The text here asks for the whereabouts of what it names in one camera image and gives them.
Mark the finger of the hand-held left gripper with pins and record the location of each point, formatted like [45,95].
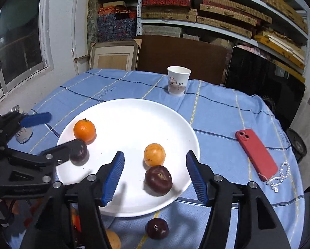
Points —
[54,155]
[37,118]

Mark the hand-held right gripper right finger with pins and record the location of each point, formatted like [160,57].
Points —
[196,179]

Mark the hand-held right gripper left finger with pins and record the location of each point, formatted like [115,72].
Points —
[114,179]

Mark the dark purple plum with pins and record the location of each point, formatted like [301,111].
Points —
[159,181]
[80,158]

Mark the orange mandarin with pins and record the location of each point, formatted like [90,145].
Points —
[84,131]

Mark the yellow-orange round fruit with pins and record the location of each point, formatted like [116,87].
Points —
[155,154]

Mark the white round plate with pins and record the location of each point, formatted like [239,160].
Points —
[134,124]

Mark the dark red plum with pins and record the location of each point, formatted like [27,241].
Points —
[157,229]

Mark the white drink can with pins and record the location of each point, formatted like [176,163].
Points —
[24,136]

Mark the glass window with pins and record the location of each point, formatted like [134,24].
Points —
[20,31]

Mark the red smartphone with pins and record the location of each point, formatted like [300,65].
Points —
[256,155]

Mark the blue checked tablecloth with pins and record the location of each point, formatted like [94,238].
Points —
[222,114]

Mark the white leaning panel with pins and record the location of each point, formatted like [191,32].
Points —
[80,31]

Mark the white paper cup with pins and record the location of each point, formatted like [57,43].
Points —
[177,83]

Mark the black wheel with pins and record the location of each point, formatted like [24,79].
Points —
[297,145]

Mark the grey marbled board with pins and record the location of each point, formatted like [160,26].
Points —
[92,18]

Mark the black flat screen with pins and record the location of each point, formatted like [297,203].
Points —
[261,83]

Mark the stack of blue patterned boxes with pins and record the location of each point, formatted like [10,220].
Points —
[116,26]

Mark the brown cardboard sheet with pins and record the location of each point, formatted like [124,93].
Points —
[183,54]

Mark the grey patterned box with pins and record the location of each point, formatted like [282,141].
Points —
[161,31]

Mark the stack of yellow flat boxes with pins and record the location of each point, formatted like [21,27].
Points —
[282,46]

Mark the white metal shelf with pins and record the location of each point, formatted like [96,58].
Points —
[165,22]

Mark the wooden picture frame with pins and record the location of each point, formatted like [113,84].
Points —
[113,59]

